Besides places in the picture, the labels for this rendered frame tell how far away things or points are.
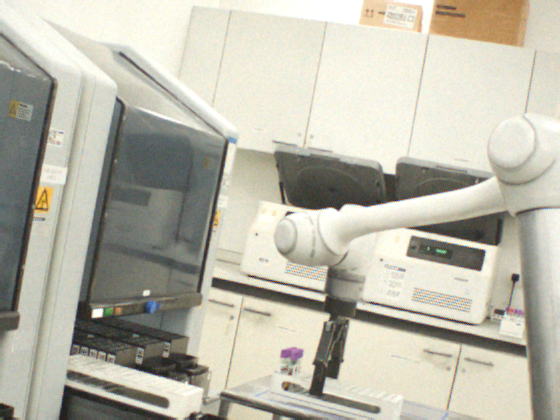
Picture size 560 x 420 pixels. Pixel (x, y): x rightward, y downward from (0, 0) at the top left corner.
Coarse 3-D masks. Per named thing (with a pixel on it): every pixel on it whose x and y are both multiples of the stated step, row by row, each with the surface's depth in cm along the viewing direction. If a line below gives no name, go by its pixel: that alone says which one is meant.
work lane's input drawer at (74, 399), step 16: (64, 400) 180; (80, 400) 178; (96, 400) 178; (112, 400) 177; (80, 416) 178; (96, 416) 177; (112, 416) 176; (128, 416) 175; (144, 416) 174; (160, 416) 173; (192, 416) 176; (208, 416) 181
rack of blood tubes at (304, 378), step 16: (272, 384) 205; (304, 384) 202; (336, 384) 204; (352, 384) 207; (288, 400) 203; (304, 400) 202; (320, 400) 202; (336, 400) 209; (352, 400) 208; (368, 400) 196; (384, 400) 195; (400, 400) 199; (352, 416) 198; (368, 416) 196; (384, 416) 195
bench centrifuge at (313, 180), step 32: (288, 160) 431; (320, 160) 420; (352, 160) 413; (288, 192) 455; (320, 192) 444; (352, 192) 433; (384, 192) 425; (256, 224) 417; (256, 256) 415; (320, 288) 403
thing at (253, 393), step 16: (240, 384) 214; (256, 384) 218; (224, 400) 203; (240, 400) 202; (256, 400) 200; (272, 400) 203; (224, 416) 203; (288, 416) 197; (304, 416) 196; (320, 416) 196; (336, 416) 198; (400, 416) 210; (416, 416) 213; (432, 416) 216; (448, 416) 219; (464, 416) 223
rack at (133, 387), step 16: (80, 368) 180; (96, 368) 181; (112, 368) 184; (128, 368) 187; (80, 384) 180; (96, 384) 183; (112, 384) 186; (128, 384) 177; (144, 384) 175; (160, 384) 179; (176, 384) 182; (128, 400) 177; (144, 400) 186; (160, 400) 185; (176, 400) 173; (192, 400) 176; (176, 416) 173
